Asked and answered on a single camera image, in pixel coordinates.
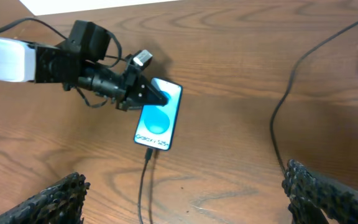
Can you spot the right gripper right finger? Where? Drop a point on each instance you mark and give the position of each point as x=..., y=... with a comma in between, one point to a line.
x=315, y=198

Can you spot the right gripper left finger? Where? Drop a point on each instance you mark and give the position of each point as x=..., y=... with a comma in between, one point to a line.
x=59, y=203

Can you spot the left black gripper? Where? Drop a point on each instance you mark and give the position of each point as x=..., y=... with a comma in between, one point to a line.
x=150, y=95

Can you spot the Galaxy smartphone blue screen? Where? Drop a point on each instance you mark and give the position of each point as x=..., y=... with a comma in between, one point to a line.
x=156, y=124

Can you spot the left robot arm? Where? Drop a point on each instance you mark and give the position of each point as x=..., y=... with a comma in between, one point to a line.
x=90, y=58

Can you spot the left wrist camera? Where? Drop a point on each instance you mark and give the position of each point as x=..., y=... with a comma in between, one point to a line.
x=142, y=59

